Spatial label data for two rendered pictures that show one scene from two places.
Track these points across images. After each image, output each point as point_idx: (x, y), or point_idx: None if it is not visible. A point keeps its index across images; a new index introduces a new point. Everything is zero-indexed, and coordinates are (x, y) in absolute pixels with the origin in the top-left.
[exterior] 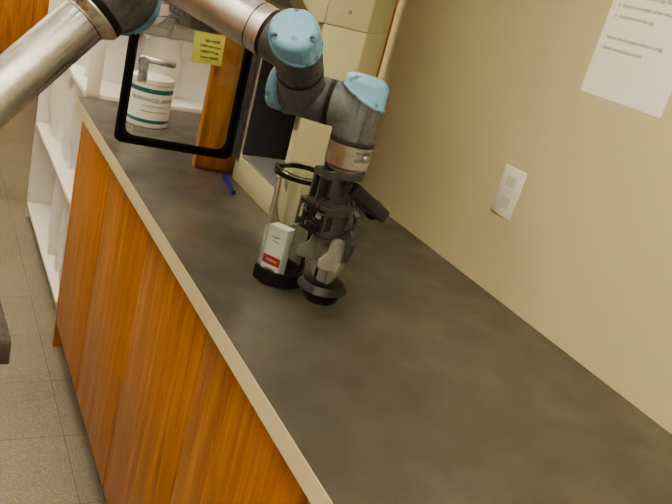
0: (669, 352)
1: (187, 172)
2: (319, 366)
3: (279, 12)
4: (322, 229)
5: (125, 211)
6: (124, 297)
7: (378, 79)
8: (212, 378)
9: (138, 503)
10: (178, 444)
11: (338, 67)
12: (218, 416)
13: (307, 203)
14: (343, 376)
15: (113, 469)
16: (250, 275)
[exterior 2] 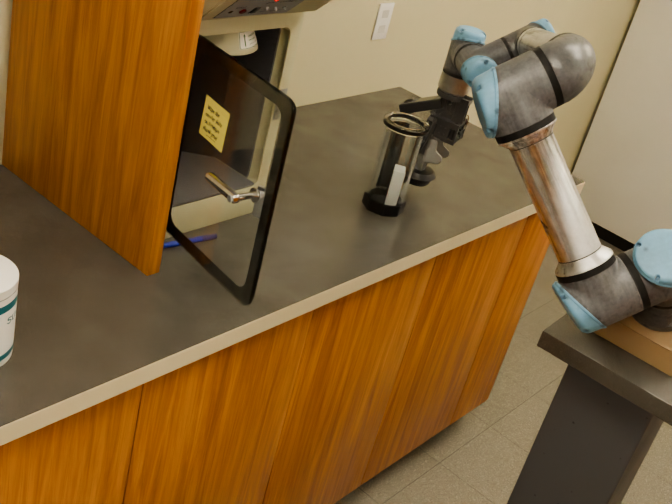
0: (349, 58)
1: (190, 274)
2: (471, 191)
3: (553, 29)
4: (464, 131)
5: (232, 362)
6: (258, 414)
7: (468, 26)
8: (445, 271)
9: (338, 456)
10: (402, 350)
11: None
12: (453, 278)
13: (459, 127)
14: (469, 184)
15: None
16: (397, 218)
